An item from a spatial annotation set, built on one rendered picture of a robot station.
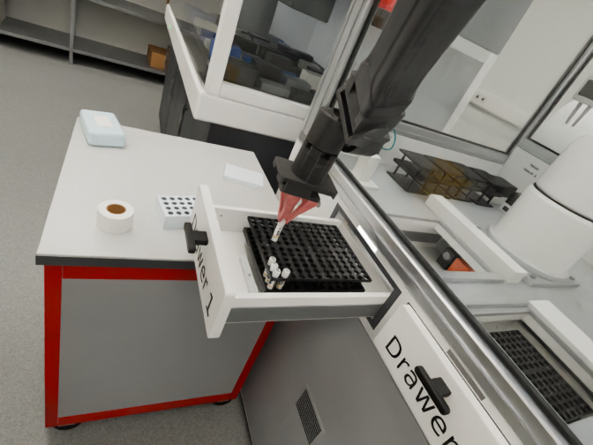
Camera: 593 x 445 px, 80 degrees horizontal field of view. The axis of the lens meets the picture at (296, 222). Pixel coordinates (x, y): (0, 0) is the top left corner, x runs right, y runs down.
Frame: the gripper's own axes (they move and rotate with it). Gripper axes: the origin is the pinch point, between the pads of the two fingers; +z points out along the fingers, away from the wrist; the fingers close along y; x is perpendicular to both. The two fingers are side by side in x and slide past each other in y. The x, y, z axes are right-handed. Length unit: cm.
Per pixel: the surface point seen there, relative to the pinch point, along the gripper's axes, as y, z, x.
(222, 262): 9.3, 5.7, 7.9
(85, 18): 112, 87, -395
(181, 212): 13.5, 20.1, -21.6
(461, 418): -25.5, 5.4, 31.1
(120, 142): 31, 24, -53
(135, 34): 66, 85, -404
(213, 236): 10.5, 6.0, 1.7
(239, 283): 3.0, 14.7, 3.2
